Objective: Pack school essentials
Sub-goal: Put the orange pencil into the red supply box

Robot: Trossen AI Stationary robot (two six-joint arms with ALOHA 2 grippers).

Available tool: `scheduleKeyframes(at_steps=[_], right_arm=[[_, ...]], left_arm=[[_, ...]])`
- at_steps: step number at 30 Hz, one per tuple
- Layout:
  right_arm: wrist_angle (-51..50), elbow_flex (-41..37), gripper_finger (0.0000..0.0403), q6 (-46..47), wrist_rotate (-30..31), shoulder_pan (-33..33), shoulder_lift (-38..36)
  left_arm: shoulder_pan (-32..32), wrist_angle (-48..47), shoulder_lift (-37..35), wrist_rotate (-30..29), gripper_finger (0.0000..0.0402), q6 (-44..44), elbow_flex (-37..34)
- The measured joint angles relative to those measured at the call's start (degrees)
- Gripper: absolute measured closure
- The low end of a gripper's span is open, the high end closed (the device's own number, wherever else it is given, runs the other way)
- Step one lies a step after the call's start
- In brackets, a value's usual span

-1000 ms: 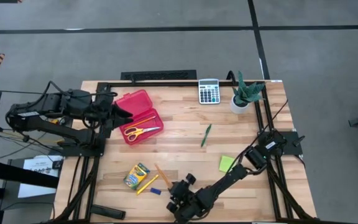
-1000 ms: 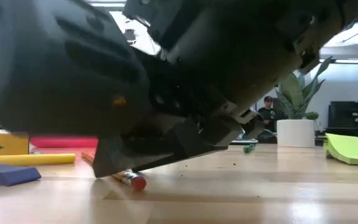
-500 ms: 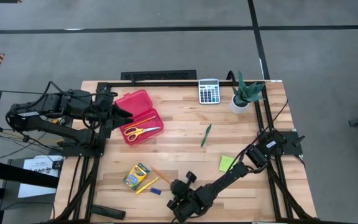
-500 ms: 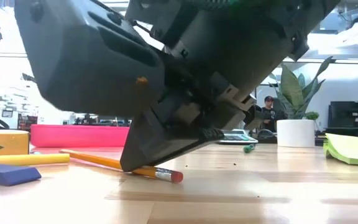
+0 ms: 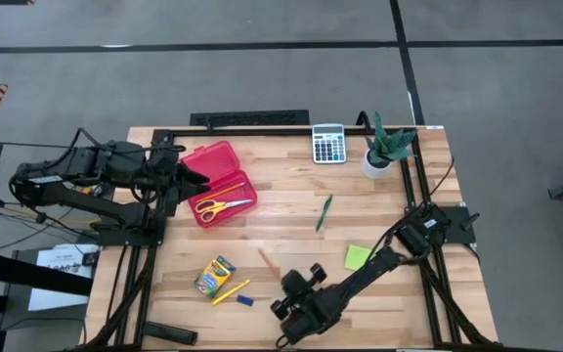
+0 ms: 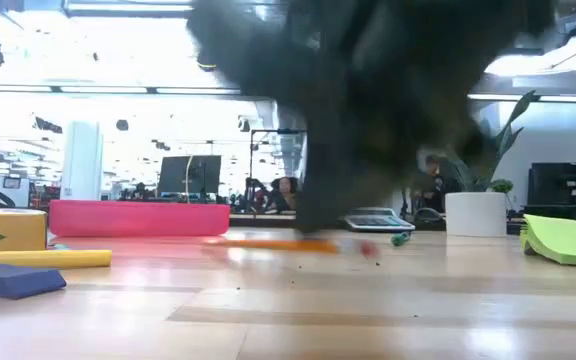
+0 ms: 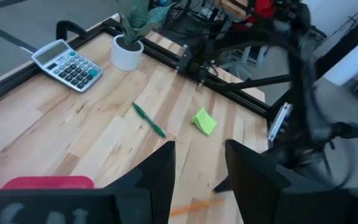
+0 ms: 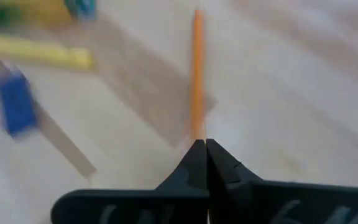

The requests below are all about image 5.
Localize green sticky note pad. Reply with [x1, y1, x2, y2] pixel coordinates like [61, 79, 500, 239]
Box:
[343, 243, 375, 273]

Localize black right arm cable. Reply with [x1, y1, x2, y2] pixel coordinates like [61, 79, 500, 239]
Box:
[373, 155, 456, 275]

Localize black slotted strip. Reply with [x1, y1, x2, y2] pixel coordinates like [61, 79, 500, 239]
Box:
[189, 109, 311, 128]

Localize black metal table frame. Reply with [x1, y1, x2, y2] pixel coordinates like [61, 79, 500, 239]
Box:
[80, 125, 500, 351]

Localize floor cable bundle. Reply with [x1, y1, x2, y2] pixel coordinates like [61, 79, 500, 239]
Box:
[0, 195, 102, 255]

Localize white paper box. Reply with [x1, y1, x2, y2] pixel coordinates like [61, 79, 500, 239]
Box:
[26, 243, 102, 313]

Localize black bar handle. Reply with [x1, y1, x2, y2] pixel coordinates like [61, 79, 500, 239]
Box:
[142, 321, 198, 346]

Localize yellow-handled scissors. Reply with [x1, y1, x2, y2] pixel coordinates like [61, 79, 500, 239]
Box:
[195, 198, 253, 225]

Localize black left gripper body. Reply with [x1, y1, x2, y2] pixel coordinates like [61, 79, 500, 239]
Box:
[146, 145, 186, 217]

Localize yellow crayon box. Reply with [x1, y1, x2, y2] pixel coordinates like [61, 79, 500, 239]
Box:
[194, 255, 238, 299]

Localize red plastic pencil case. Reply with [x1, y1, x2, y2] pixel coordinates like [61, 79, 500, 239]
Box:
[179, 140, 259, 229]

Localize orange pencil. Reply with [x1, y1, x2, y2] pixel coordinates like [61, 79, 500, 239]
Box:
[195, 182, 247, 204]
[257, 247, 282, 281]

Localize yellow highlighter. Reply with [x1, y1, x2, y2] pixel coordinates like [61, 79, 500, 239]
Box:
[211, 279, 252, 308]

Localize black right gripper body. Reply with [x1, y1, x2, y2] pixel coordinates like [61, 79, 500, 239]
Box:
[281, 269, 347, 344]

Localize green plant in white pot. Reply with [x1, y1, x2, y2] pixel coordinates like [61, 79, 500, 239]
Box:
[361, 110, 419, 181]

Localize grey desk calculator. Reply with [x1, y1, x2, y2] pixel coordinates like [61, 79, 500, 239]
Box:
[311, 122, 348, 165]

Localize green pen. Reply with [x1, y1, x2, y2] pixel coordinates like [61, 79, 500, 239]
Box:
[315, 194, 334, 233]

